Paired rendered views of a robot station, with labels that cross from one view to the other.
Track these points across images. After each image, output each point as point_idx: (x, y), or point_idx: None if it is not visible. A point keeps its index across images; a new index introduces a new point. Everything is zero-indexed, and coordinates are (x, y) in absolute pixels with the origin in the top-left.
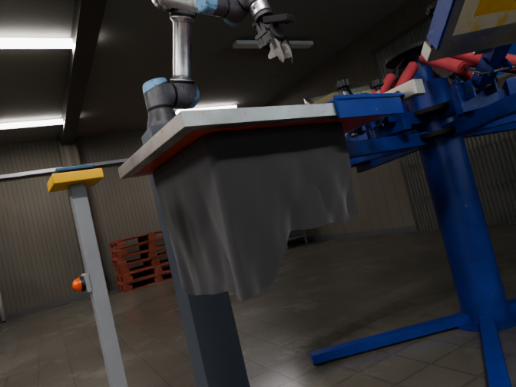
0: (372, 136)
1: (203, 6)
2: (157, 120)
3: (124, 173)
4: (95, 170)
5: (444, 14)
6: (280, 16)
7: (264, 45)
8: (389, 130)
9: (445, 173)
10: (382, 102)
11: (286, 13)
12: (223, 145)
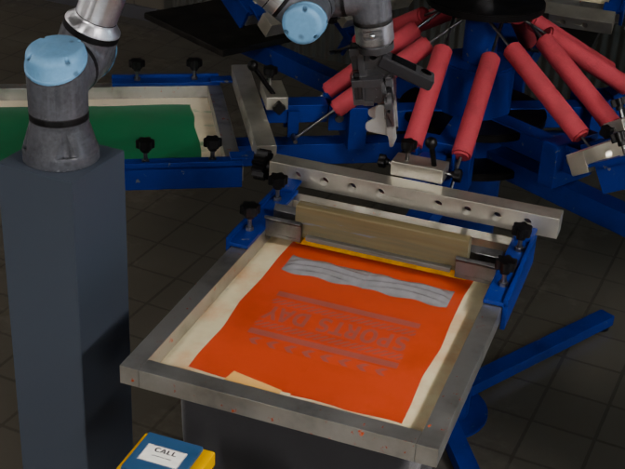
0: None
1: (304, 39)
2: (66, 152)
3: (151, 387)
4: (210, 462)
5: None
6: (419, 79)
7: (366, 105)
8: None
9: (466, 222)
10: (526, 267)
11: (432, 81)
12: None
